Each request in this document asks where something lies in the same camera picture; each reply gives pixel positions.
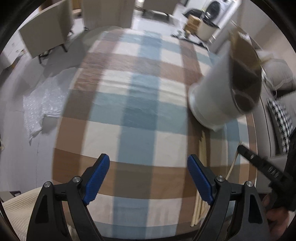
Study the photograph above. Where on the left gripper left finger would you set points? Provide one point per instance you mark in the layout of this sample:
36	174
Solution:
48	221

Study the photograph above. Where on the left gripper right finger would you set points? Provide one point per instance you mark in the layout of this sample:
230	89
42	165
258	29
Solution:
248	221

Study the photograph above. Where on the right hand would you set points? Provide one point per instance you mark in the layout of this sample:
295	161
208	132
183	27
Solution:
276	217

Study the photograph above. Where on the cream seat cushion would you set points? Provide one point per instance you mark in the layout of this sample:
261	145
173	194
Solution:
18	210

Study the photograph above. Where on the houndstooth cushion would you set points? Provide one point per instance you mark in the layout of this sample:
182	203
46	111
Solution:
282	123

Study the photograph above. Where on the grey sofa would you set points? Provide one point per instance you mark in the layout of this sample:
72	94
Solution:
267	128

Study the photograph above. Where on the white utensil holder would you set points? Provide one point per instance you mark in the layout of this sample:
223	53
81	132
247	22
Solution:
231	88

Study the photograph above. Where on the grey cushion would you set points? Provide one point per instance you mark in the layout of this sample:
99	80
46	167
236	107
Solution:
279	74

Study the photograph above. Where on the bubble wrap sheet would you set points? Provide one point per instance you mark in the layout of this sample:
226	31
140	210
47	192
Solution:
44	105

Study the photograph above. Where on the plaid tablecloth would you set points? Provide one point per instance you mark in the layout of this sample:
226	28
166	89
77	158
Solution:
128	100

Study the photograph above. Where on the black bag on floor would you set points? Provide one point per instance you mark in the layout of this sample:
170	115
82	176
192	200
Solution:
187	36

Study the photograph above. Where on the white trash bin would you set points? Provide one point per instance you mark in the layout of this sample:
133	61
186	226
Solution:
206	29

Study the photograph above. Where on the white drawer unit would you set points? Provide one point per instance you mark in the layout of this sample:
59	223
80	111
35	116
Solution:
12	50

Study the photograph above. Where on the cardboard boxes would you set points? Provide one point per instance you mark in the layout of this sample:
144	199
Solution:
192	24

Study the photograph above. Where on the washing machine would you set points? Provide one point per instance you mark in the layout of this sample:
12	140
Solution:
216	10

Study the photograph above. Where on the beige side cabinet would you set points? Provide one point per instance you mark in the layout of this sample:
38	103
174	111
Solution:
48	29

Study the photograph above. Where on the white tall cabinet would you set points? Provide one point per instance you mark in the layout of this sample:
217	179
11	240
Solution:
102	13

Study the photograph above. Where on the beige armchair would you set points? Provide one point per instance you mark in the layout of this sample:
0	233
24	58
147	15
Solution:
163	6

